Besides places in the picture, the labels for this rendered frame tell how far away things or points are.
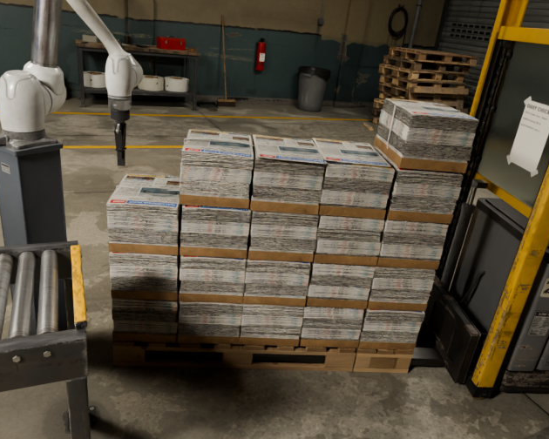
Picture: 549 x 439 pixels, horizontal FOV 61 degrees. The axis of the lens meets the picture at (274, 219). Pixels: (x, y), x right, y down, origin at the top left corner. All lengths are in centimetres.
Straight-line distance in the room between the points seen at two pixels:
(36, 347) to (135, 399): 102
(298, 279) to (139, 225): 72
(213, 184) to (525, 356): 165
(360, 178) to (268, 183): 38
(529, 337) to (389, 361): 65
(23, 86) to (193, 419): 149
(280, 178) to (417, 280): 82
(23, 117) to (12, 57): 639
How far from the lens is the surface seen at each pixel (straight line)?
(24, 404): 232
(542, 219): 213
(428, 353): 263
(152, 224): 198
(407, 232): 212
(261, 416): 218
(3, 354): 130
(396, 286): 223
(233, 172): 189
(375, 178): 197
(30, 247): 173
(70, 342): 128
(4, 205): 227
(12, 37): 842
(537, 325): 247
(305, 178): 191
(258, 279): 208
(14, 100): 207
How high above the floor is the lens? 158
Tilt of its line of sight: 24 degrees down
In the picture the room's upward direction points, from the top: 7 degrees clockwise
